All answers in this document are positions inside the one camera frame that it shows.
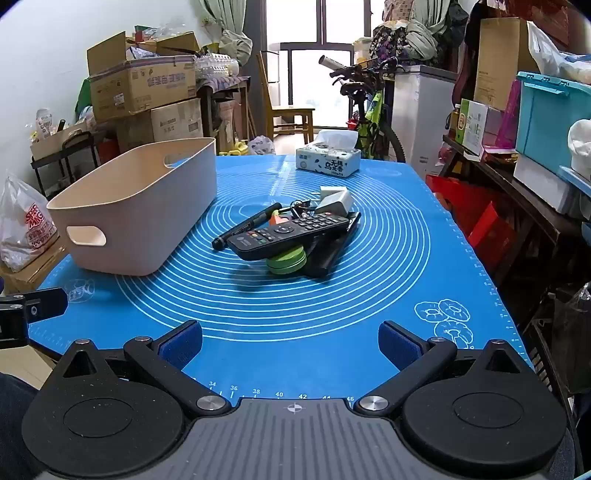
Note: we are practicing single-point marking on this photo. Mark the yellow plastic jug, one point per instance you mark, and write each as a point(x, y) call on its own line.
point(235, 148)

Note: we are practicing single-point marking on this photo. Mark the white flat box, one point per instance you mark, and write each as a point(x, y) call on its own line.
point(540, 182)

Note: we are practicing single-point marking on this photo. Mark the tall brown cardboard carton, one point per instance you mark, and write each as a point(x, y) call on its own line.
point(501, 64)

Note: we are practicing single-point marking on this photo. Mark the bunch of keys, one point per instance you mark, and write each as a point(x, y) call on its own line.
point(302, 208)

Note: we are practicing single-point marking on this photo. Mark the beige plastic storage basket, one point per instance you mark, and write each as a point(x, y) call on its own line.
point(138, 207)

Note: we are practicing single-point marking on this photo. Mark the wooden chair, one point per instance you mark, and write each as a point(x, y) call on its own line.
point(288, 113)

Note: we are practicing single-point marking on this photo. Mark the white red printed plastic bag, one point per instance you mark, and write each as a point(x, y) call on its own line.
point(25, 226)

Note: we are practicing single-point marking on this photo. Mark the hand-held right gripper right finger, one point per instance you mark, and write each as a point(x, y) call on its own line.
point(399, 344)

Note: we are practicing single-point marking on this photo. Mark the open printed cardboard box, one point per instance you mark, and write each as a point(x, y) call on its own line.
point(138, 83)

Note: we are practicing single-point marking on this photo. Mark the small white plastic bag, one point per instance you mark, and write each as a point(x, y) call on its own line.
point(261, 145)

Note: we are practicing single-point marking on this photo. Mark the plain brown cardboard box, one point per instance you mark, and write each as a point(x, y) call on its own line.
point(171, 122)

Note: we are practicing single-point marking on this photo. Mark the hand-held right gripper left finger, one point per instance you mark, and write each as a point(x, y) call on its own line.
point(182, 346)

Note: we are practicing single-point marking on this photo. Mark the pale green curtain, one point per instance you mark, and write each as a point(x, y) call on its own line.
point(228, 37)

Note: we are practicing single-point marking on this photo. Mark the slim black remote control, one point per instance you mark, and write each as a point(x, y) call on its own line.
point(330, 258)

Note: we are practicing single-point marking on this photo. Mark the red gift boxes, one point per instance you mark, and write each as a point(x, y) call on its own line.
point(480, 221)

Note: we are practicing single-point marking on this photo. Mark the white tissue pack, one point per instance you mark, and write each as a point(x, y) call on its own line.
point(330, 161)

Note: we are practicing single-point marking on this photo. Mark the green black bicycle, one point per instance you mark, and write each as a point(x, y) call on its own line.
point(371, 124)

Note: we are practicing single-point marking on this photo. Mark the white plug charger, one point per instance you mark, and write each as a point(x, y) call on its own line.
point(337, 201)

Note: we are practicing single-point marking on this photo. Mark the white chest freezer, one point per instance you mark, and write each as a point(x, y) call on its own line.
point(422, 115)

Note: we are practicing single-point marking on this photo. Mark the green round tin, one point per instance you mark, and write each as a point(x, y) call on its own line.
point(286, 266)

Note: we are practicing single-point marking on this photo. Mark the dark wooden side table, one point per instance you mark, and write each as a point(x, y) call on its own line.
point(226, 90)

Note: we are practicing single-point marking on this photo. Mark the black metal rack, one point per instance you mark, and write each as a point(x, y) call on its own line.
point(74, 138)

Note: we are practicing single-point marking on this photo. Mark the teal plastic storage bin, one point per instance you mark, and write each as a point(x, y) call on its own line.
point(549, 120)

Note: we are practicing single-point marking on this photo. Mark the dark wooden shelf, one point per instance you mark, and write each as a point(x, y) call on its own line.
point(521, 194)

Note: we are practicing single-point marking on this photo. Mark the orange green purple toy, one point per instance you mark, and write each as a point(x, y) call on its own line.
point(277, 216)

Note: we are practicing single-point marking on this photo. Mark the blue silicone baking mat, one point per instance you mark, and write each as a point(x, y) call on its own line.
point(323, 295)

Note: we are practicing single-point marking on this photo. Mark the green white packaging box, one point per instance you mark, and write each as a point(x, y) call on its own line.
point(468, 124)

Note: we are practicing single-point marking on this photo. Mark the black marker pen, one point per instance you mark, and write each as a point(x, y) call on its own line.
point(244, 226)

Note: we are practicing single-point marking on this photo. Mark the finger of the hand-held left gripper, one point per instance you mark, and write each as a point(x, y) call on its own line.
point(48, 303)

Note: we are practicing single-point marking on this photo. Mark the pile of clear plastic bottles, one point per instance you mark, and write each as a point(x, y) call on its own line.
point(214, 64)

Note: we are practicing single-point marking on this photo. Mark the person's leg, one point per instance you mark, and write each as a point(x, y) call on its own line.
point(14, 429)

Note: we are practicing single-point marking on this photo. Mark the hanging clothes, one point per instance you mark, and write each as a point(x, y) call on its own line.
point(425, 32)

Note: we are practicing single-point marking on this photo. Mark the wide black remote control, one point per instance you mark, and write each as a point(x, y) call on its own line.
point(277, 235)

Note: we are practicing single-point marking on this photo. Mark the magenta translucent bag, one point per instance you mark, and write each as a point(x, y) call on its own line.
point(510, 115)

